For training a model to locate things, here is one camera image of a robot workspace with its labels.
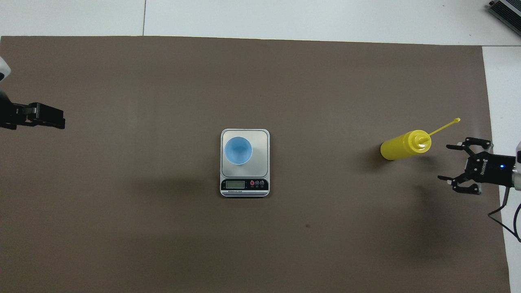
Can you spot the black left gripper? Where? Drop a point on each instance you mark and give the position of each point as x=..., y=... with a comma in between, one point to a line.
x=6, y=116

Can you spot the silver digital kitchen scale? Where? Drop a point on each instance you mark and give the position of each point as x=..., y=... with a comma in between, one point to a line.
x=260, y=162

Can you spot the light blue plastic cup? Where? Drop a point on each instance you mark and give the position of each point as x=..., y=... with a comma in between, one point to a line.
x=238, y=150

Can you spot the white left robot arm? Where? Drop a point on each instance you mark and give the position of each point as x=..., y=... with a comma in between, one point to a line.
x=3, y=69

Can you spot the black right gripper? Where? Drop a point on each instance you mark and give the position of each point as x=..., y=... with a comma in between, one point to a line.
x=492, y=169

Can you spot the brown paper table mat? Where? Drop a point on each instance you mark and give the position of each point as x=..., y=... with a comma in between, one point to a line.
x=163, y=101

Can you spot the grey ribbed metal device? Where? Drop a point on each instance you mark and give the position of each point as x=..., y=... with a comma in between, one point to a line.
x=508, y=10

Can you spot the yellow squeeze bottle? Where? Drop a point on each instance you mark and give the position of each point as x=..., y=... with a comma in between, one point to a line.
x=401, y=145

